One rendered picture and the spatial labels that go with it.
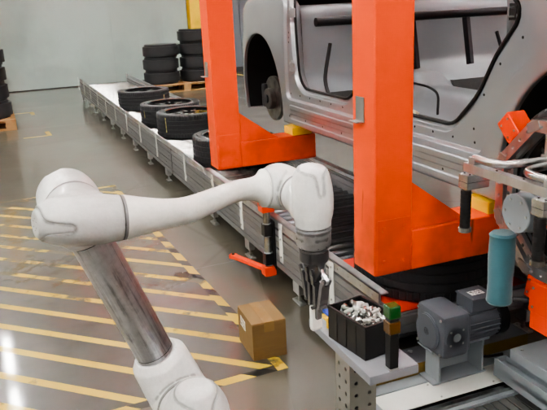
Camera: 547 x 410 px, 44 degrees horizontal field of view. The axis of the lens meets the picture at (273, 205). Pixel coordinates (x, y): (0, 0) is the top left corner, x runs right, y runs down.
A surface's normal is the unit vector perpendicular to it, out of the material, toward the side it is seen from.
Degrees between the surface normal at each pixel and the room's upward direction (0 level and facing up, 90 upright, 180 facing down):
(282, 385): 0
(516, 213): 90
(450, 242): 90
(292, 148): 90
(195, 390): 8
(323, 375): 0
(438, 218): 90
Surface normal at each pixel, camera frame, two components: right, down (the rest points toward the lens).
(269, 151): 0.37, 0.26
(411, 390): -0.04, -0.95
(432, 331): -0.93, 0.15
